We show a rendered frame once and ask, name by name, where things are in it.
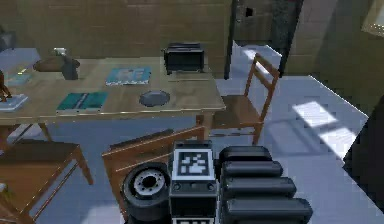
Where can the dark grey cup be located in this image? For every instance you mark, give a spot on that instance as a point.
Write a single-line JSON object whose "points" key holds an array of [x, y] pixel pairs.
{"points": [[70, 69]]}

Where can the dark brown room door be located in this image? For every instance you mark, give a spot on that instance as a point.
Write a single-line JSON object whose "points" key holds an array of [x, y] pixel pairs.
{"points": [[263, 20]]}

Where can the small silver object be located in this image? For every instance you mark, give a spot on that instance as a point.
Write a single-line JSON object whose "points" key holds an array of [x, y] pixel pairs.
{"points": [[60, 51]]}

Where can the brown wooden chair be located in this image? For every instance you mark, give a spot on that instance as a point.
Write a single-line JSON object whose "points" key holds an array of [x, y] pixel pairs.
{"points": [[146, 153], [248, 106], [33, 173]]}

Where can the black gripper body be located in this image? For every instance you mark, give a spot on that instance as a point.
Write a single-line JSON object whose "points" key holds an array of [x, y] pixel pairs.
{"points": [[146, 191]]}

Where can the light wooden table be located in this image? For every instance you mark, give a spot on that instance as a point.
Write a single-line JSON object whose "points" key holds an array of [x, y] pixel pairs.
{"points": [[116, 90]]}

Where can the black toaster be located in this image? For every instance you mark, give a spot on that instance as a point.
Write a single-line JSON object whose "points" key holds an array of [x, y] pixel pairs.
{"points": [[185, 57]]}

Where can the brown figurine on white base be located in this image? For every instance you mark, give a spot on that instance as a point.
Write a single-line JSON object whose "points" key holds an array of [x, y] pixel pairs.
{"points": [[6, 96]]}

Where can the teal book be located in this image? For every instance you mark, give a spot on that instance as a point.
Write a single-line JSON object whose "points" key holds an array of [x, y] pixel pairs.
{"points": [[82, 101]]}

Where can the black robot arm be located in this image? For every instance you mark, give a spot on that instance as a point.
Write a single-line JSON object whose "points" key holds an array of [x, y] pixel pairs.
{"points": [[253, 186]]}

